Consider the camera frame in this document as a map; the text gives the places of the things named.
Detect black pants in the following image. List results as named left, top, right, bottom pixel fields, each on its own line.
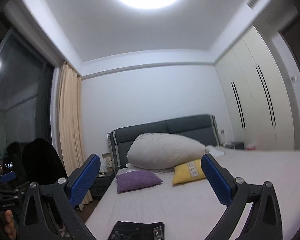
left=108, top=221, right=165, bottom=240

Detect left hand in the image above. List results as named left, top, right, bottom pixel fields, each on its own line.
left=0, top=210, right=17, bottom=239

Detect dark nightstand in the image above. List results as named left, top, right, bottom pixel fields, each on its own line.
left=90, top=171, right=115, bottom=200

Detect yellow cushion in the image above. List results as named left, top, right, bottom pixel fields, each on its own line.
left=172, top=159, right=206, bottom=185

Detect white bed mattress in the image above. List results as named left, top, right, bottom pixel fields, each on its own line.
left=86, top=149, right=300, bottom=239

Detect purple cushion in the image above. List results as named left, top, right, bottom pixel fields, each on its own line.
left=116, top=171, right=162, bottom=193

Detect dark grey headboard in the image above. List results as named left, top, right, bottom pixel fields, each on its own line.
left=108, top=114, right=221, bottom=172

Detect beige curtain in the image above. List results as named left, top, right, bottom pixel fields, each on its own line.
left=56, top=62, right=94, bottom=210

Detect large white pillow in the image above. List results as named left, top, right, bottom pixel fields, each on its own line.
left=127, top=133, right=206, bottom=170

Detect dark glass window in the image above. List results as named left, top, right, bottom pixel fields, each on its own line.
left=0, top=28, right=54, bottom=171

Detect white wardrobe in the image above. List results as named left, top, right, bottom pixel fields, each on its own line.
left=215, top=27, right=300, bottom=151

